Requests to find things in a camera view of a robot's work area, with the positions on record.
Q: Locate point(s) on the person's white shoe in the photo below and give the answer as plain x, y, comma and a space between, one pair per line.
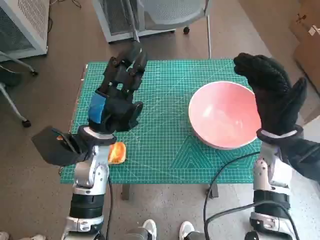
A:
3, 236
37, 237

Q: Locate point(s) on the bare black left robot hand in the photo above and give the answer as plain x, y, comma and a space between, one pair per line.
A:
117, 112

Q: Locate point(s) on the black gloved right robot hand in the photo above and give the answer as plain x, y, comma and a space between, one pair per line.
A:
272, 100

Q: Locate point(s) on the dark metal table leg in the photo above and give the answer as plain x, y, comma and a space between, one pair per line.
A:
213, 191
125, 192

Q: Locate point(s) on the white cabinet with mesh door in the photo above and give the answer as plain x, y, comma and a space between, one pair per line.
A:
115, 20

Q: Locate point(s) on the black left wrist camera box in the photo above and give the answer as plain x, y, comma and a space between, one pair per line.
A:
55, 147

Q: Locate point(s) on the plain cardboard box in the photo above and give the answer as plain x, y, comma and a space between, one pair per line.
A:
308, 60

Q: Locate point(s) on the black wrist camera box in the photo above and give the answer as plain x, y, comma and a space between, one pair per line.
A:
55, 147
302, 155

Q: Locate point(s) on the grey mesh chair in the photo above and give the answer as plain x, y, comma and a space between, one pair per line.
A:
172, 12

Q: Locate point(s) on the cardboard box with white label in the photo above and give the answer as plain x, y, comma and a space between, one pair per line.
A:
307, 15

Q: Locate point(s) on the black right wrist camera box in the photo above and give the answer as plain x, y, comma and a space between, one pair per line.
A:
302, 155

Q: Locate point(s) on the braided orange toy bread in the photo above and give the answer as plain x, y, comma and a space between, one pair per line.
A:
118, 152

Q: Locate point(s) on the pink bowl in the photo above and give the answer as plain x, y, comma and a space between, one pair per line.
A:
220, 117

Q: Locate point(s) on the office chair base with casters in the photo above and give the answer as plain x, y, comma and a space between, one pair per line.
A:
10, 75

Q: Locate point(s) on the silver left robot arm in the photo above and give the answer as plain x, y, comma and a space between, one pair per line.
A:
87, 175

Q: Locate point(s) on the green cutting mat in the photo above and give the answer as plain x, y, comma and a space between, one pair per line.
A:
160, 105

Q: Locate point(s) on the white perforated metal cabinet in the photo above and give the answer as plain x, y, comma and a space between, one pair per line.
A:
27, 22

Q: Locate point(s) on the black caster wheel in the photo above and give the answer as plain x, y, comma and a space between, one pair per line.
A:
186, 30

